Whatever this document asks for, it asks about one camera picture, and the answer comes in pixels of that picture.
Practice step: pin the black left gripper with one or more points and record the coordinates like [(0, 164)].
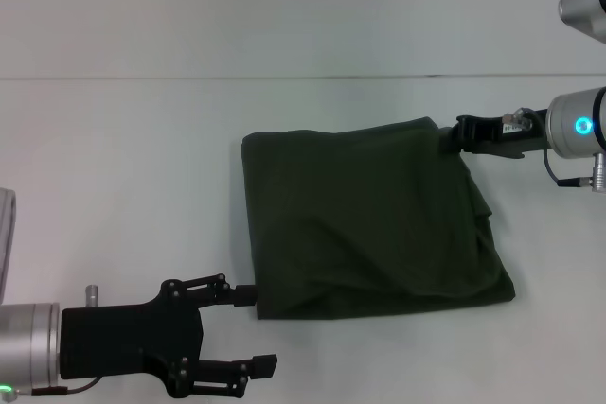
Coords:
[(128, 338)]

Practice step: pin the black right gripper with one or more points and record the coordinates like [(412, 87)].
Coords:
[(511, 136)]

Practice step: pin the dark green shirt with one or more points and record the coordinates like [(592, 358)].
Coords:
[(369, 219)]

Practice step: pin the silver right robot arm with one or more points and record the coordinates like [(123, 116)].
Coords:
[(580, 87)]

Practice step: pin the small silver cylindrical plug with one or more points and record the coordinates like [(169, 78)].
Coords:
[(92, 295)]

